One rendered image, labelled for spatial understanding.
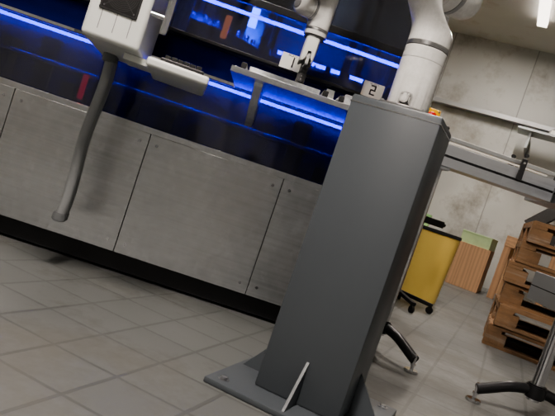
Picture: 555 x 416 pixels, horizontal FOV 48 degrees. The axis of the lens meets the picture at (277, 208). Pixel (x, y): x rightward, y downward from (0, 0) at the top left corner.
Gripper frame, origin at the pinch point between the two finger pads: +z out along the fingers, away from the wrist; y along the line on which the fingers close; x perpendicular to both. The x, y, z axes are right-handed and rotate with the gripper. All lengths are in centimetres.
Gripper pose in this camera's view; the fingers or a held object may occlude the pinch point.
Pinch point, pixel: (300, 78)
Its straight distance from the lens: 231.8
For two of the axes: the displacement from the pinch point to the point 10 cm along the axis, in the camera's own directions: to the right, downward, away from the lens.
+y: 0.4, 0.8, -10.0
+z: -3.2, 9.5, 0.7
